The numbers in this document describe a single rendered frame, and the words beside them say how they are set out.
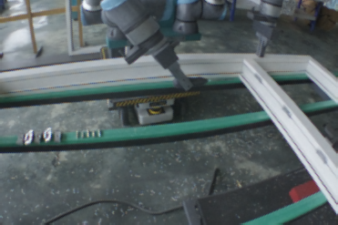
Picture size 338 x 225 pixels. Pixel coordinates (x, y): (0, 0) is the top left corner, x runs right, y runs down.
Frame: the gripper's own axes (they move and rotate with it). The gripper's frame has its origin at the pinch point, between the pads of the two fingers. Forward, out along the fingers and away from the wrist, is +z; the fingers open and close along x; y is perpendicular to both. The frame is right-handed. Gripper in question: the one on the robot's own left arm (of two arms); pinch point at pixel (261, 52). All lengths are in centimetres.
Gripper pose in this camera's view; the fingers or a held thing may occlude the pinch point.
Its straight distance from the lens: 99.5
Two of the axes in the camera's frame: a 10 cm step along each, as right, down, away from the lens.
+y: 9.7, -0.9, 2.3
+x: -2.4, -5.9, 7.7
